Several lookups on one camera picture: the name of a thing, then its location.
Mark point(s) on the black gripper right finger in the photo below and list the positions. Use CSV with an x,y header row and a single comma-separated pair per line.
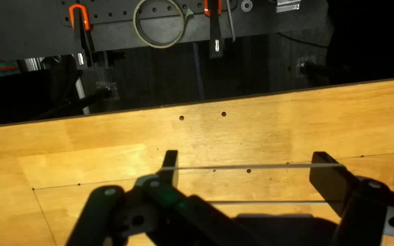
x,y
364,205

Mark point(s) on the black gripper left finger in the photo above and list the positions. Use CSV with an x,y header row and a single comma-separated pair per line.
x,y
153,208

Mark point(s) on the black perforated mounting board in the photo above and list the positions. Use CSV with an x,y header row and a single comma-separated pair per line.
x,y
41,27

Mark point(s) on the orange handled clamp left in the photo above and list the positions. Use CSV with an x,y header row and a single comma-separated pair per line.
x,y
83,48

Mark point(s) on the orange handled clamp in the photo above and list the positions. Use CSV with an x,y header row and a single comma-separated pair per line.
x,y
212,9
83,48

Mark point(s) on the orange handled clamp right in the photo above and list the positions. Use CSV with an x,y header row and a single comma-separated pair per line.
x,y
212,9

